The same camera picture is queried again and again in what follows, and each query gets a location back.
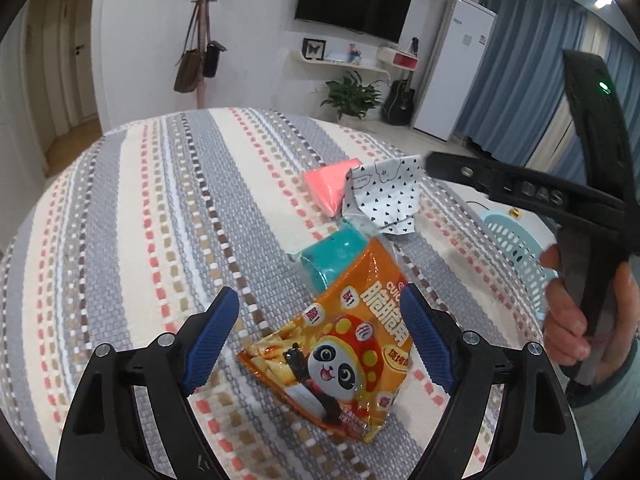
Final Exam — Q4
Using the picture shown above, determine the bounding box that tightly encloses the black butterfly picture frame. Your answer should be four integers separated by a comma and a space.
301, 37, 327, 61

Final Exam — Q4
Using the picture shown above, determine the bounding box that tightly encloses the white hallway door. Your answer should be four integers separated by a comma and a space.
49, 0, 97, 128

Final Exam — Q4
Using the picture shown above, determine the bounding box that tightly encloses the brown hanging bag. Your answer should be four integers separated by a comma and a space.
173, 0, 204, 94

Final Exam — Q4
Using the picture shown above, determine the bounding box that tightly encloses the light blue plastic basket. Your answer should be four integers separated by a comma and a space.
477, 211, 559, 319

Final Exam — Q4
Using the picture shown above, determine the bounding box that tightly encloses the black hanging bag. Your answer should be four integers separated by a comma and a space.
202, 40, 227, 79

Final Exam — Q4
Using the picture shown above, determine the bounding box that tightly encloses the white standing air conditioner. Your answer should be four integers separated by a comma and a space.
412, 0, 499, 142

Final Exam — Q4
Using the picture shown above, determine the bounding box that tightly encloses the white pink wall box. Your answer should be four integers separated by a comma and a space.
377, 46, 420, 71

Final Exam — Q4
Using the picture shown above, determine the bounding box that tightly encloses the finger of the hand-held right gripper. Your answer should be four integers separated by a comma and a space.
422, 151, 507, 196

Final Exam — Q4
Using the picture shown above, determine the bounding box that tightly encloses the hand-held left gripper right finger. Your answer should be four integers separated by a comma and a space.
400, 282, 586, 480

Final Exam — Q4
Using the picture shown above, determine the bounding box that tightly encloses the black guitar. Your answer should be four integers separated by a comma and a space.
382, 37, 417, 126

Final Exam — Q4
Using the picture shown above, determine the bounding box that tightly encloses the person's right hand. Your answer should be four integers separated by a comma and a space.
540, 242, 640, 386

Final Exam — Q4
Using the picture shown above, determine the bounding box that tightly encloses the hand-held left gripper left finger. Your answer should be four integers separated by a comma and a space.
57, 286, 241, 480

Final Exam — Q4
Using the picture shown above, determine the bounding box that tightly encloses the green potted plant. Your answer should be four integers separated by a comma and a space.
312, 71, 384, 121

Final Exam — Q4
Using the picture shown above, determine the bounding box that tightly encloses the teal packet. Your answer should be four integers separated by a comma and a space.
291, 226, 374, 292

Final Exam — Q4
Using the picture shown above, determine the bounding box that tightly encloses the blue beige window curtain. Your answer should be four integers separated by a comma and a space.
457, 0, 640, 177

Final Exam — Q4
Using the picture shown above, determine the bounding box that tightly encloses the striped woven tablecloth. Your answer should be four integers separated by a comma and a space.
0, 107, 581, 480

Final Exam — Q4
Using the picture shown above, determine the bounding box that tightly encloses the orange snack packet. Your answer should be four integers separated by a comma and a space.
237, 237, 415, 446

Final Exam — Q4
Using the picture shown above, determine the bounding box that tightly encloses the white dotted pink paper box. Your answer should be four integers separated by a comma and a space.
303, 155, 425, 237

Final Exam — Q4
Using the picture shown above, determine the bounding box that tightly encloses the low white wall shelf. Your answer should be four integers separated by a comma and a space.
291, 52, 389, 74

